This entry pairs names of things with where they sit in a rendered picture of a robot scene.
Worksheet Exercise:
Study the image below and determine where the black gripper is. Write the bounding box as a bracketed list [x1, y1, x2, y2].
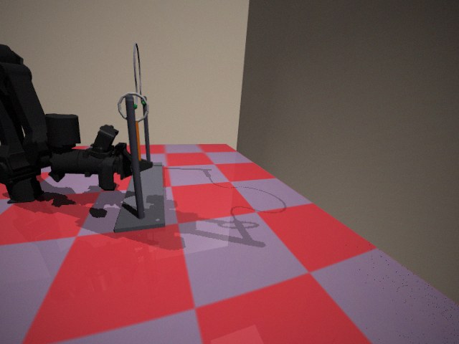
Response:
[77, 143, 153, 191]

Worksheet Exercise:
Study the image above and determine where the orange handle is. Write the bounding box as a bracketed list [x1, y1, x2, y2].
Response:
[118, 92, 149, 161]

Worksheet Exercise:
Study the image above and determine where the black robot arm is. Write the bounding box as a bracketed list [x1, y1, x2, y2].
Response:
[0, 44, 119, 204]

